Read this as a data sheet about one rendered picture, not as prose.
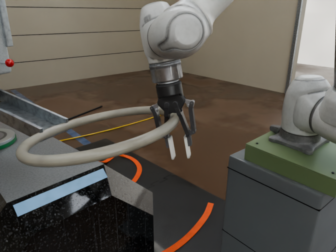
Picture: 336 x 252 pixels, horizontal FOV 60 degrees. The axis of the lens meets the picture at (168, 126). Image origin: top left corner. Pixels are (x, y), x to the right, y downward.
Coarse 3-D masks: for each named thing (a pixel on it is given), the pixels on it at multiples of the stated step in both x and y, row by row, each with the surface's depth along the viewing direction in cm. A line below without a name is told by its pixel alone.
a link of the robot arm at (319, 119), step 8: (328, 96) 93; (320, 104) 101; (328, 104) 93; (312, 112) 102; (320, 112) 98; (328, 112) 94; (312, 120) 103; (320, 120) 99; (328, 120) 95; (312, 128) 105; (320, 128) 100; (328, 128) 96; (328, 136) 98
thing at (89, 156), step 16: (112, 112) 111; (128, 112) 110; (144, 112) 107; (160, 112) 100; (48, 128) 100; (64, 128) 104; (160, 128) 76; (32, 144) 90; (112, 144) 69; (128, 144) 69; (144, 144) 71; (32, 160) 70; (48, 160) 68; (64, 160) 67; (80, 160) 67; (96, 160) 68
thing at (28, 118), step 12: (0, 96) 120; (12, 96) 116; (0, 108) 104; (12, 108) 115; (24, 108) 115; (36, 108) 111; (0, 120) 106; (12, 120) 102; (24, 120) 99; (36, 120) 109; (48, 120) 110; (60, 120) 106; (24, 132) 100; (36, 132) 97; (60, 132) 104
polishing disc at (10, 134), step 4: (0, 128) 136; (4, 128) 136; (0, 132) 131; (4, 132) 131; (8, 132) 131; (12, 132) 131; (0, 136) 127; (4, 136) 127; (8, 136) 127; (12, 136) 127; (0, 140) 123; (4, 140) 123; (8, 140) 124; (0, 144) 121
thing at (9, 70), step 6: (0, 24) 113; (0, 30) 113; (0, 36) 114; (0, 42) 114; (0, 48) 115; (6, 48) 117; (0, 54) 115; (6, 54) 117; (0, 66) 116; (6, 66) 118; (0, 72) 116; (6, 72) 119
